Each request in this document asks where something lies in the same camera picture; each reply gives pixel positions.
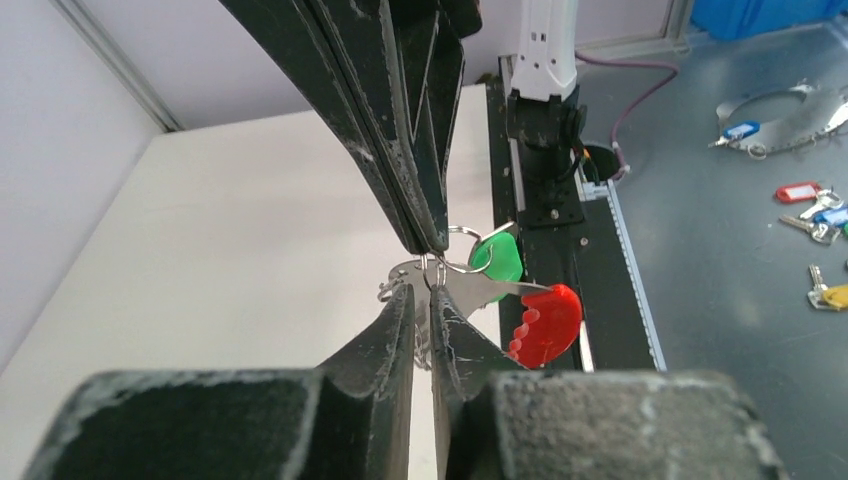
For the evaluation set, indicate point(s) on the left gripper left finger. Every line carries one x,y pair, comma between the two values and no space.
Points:
347,418

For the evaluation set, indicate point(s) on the white slotted cable duct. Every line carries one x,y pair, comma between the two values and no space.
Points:
619,331

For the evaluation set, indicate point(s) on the spare metal keyring holder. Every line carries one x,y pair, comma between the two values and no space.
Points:
822,111

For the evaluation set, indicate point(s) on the red tag key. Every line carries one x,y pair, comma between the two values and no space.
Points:
823,199

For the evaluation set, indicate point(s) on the blue tag key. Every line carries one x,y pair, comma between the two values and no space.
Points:
820,233

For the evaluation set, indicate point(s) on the metal keyring holder red handle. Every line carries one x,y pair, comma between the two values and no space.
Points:
550,317

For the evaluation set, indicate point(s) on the green tag key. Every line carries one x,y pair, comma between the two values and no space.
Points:
495,254

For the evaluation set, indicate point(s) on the yellow tag spare key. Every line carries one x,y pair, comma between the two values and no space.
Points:
823,297

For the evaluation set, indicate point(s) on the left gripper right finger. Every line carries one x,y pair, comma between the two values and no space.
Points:
496,420

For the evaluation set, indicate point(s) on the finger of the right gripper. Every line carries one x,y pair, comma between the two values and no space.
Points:
294,37
407,60

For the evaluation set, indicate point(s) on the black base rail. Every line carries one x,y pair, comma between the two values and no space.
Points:
534,182

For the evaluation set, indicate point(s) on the blue plastic bin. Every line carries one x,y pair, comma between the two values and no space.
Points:
738,19

